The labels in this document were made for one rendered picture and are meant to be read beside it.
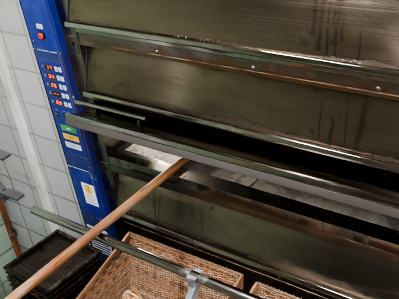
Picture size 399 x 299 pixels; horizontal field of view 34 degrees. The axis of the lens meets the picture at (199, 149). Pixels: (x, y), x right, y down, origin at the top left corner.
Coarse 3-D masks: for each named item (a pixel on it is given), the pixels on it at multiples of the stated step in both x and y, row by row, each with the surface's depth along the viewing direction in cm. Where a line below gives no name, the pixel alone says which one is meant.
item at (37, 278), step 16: (176, 160) 235; (160, 176) 227; (144, 192) 221; (128, 208) 216; (96, 224) 209; (80, 240) 203; (64, 256) 198; (48, 272) 194; (16, 288) 188; (32, 288) 190
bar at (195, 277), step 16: (32, 208) 228; (64, 224) 218; (80, 224) 216; (96, 240) 210; (112, 240) 206; (144, 256) 198; (176, 272) 190; (192, 272) 188; (192, 288) 188; (224, 288) 181
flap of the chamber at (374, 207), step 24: (72, 120) 227; (120, 120) 225; (168, 120) 223; (144, 144) 208; (216, 144) 202; (240, 144) 201; (264, 144) 201; (240, 168) 187; (288, 168) 184; (312, 168) 183; (336, 168) 183; (360, 168) 182; (312, 192) 174; (336, 192) 169; (384, 192) 168
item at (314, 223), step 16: (112, 160) 250; (128, 160) 245; (144, 160) 244; (176, 176) 231; (192, 176) 230; (208, 176) 228; (208, 192) 224; (224, 192) 219; (240, 192) 217; (256, 192) 216; (256, 208) 213; (272, 208) 209; (288, 208) 206; (304, 208) 205; (320, 208) 204; (304, 224) 203; (320, 224) 199; (336, 224) 196; (352, 224) 195; (368, 224) 194; (352, 240) 194; (368, 240) 190; (384, 240) 187
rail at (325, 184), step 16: (112, 128) 215; (128, 128) 212; (176, 144) 199; (192, 144) 197; (224, 160) 189; (240, 160) 186; (288, 176) 177; (304, 176) 174; (352, 192) 166; (368, 192) 164
